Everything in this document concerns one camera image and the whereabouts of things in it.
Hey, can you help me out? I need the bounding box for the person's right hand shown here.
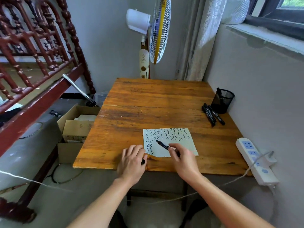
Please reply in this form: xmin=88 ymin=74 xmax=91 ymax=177
xmin=168 ymin=143 xmax=203 ymax=186

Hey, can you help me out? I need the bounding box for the person's left hand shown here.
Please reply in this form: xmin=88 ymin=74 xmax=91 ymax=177
xmin=116 ymin=144 xmax=148 ymax=187

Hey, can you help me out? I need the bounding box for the black marker pen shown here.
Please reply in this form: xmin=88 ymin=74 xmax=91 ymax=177
xmin=155 ymin=140 xmax=181 ymax=158
xmin=202 ymin=103 xmax=217 ymax=128
xmin=208 ymin=105 xmax=226 ymax=126

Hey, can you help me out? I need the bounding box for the person's right forearm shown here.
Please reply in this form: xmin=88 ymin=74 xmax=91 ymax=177
xmin=183 ymin=174 xmax=276 ymax=228

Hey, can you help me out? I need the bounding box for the person's left forearm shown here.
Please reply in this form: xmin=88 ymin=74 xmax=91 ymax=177
xmin=66 ymin=177 xmax=141 ymax=228

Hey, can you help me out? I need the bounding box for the white paper with zigzag lines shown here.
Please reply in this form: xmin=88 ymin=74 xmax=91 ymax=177
xmin=143 ymin=128 xmax=199 ymax=158

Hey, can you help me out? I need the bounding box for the wooden table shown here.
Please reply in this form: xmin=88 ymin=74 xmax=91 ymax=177
xmin=72 ymin=77 xmax=253 ymax=212

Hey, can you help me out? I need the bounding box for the small cardboard box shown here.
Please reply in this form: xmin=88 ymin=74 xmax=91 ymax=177
xmin=62 ymin=120 xmax=95 ymax=143

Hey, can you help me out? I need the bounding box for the black mesh pen holder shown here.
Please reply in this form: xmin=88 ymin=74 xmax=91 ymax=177
xmin=210 ymin=87 xmax=235 ymax=114

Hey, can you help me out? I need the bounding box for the large open cardboard box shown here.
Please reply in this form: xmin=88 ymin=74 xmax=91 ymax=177
xmin=57 ymin=103 xmax=101 ymax=164

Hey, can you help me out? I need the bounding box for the white power strip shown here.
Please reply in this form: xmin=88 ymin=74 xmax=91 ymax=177
xmin=235 ymin=137 xmax=280 ymax=186

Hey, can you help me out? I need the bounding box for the metal rod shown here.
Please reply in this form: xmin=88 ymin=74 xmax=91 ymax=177
xmin=62 ymin=74 xmax=98 ymax=107

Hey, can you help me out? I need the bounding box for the white plug adapter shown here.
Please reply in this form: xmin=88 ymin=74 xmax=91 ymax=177
xmin=263 ymin=151 xmax=277 ymax=165

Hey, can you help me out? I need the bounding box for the white lace curtain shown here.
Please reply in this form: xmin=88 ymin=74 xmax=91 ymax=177
xmin=175 ymin=0 xmax=229 ymax=81

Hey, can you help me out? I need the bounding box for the white standing fan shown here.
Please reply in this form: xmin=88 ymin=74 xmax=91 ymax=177
xmin=126 ymin=0 xmax=172 ymax=79

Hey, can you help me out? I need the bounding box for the white mesh bundle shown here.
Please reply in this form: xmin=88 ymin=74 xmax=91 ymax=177
xmin=220 ymin=0 xmax=250 ymax=25

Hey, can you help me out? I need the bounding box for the black cable loop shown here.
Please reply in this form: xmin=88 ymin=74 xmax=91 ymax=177
xmin=51 ymin=162 xmax=84 ymax=184

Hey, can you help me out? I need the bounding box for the white string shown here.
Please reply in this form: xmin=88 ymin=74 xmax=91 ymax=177
xmin=0 ymin=170 xmax=73 ymax=192

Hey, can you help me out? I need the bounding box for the red carved wooden bed frame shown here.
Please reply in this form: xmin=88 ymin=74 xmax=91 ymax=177
xmin=0 ymin=0 xmax=97 ymax=224

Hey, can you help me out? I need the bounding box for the dark window frame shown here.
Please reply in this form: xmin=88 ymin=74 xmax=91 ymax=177
xmin=244 ymin=0 xmax=304 ymax=41

